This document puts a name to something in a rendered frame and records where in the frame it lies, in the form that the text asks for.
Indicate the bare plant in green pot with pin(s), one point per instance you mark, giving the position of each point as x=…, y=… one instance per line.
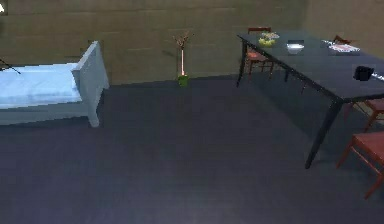
x=182, y=66

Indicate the yellow bowl of fruit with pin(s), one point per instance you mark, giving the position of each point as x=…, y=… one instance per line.
x=267, y=39

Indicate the white bowl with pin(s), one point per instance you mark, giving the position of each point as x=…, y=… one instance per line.
x=295, y=48

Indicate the black dining table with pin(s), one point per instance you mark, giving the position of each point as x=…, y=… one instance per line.
x=326, y=66

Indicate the pale blue bed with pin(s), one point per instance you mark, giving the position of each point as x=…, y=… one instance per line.
x=43, y=86

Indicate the white red printed paper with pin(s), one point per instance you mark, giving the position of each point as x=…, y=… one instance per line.
x=343, y=47

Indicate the black mug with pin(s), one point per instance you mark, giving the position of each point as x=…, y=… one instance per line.
x=362, y=73

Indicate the thin black rod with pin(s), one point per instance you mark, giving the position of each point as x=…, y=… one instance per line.
x=10, y=67

